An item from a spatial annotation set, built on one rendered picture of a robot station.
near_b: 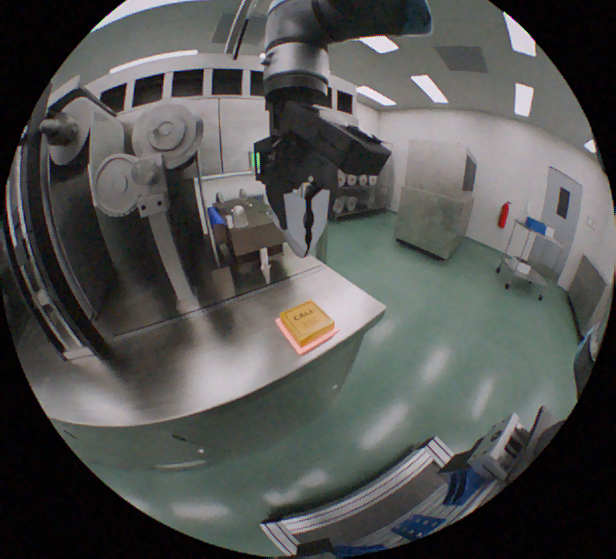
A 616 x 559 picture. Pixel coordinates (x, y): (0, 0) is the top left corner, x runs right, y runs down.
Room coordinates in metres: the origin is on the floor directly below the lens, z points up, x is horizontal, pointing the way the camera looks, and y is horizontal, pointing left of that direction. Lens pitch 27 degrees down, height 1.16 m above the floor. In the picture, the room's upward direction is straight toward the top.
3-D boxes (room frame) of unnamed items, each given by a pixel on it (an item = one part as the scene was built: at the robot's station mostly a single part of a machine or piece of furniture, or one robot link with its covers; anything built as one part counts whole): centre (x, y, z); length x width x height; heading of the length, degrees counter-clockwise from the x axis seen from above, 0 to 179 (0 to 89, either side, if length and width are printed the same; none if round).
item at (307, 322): (0.20, 0.00, 0.91); 0.07 x 0.07 x 0.02; 34
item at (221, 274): (0.44, 0.29, 0.92); 0.28 x 0.04 x 0.04; 34
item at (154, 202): (0.25, 0.27, 1.05); 0.06 x 0.05 x 0.31; 34
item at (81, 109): (0.27, 0.55, 1.33); 0.25 x 0.14 x 0.14; 34
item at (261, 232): (0.54, 0.21, 1.00); 0.40 x 0.16 x 0.06; 34
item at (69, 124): (0.15, 0.46, 1.33); 0.06 x 0.06 x 0.06; 34
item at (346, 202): (4.08, -1.15, 0.92); 1.83 x 0.53 x 1.85; 124
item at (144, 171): (0.22, 0.25, 1.18); 0.04 x 0.02 x 0.04; 124
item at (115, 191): (0.34, 0.43, 1.17); 0.26 x 0.12 x 0.12; 34
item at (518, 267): (1.05, -3.24, 0.51); 0.91 x 0.58 x 1.02; 56
